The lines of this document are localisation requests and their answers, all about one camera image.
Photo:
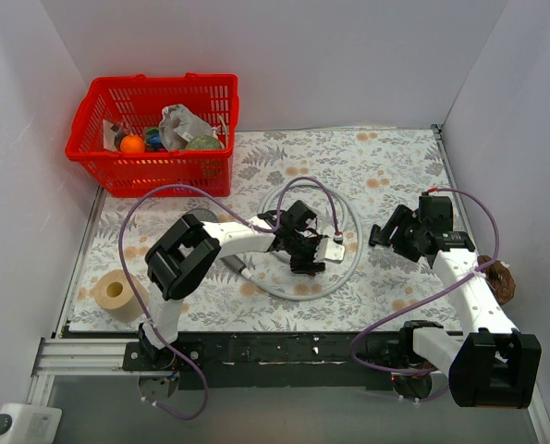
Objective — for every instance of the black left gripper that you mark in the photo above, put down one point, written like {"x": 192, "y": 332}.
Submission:
{"x": 305, "y": 255}

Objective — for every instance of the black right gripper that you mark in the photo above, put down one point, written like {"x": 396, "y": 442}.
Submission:
{"x": 394, "y": 233}

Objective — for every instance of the black pipe fitting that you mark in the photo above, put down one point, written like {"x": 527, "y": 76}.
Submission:
{"x": 377, "y": 236}

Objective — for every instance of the grey shower head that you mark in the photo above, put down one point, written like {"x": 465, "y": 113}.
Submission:
{"x": 232, "y": 261}

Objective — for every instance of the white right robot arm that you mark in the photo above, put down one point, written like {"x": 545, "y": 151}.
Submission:
{"x": 495, "y": 365}

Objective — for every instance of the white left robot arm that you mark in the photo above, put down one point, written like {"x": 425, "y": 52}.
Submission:
{"x": 179, "y": 262}

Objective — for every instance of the floral table mat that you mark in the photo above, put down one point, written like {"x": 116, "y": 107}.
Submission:
{"x": 376, "y": 170}

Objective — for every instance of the green round fruit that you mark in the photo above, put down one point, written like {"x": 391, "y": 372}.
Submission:
{"x": 204, "y": 143}

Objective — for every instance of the crumpled grey paper bag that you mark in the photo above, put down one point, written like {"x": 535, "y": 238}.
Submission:
{"x": 179, "y": 126}

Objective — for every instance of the brown tape roll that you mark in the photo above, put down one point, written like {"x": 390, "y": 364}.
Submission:
{"x": 115, "y": 296}

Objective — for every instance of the orange fruit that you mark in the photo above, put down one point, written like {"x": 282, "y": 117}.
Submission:
{"x": 132, "y": 144}

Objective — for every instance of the red plastic basket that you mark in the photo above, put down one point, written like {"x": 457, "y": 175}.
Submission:
{"x": 115, "y": 107}

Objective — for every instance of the white box device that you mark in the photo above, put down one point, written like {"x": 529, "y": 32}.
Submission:
{"x": 25, "y": 423}

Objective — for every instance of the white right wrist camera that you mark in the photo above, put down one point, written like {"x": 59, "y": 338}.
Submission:
{"x": 434, "y": 194}

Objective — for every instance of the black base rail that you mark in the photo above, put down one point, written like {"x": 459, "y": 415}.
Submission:
{"x": 286, "y": 360}

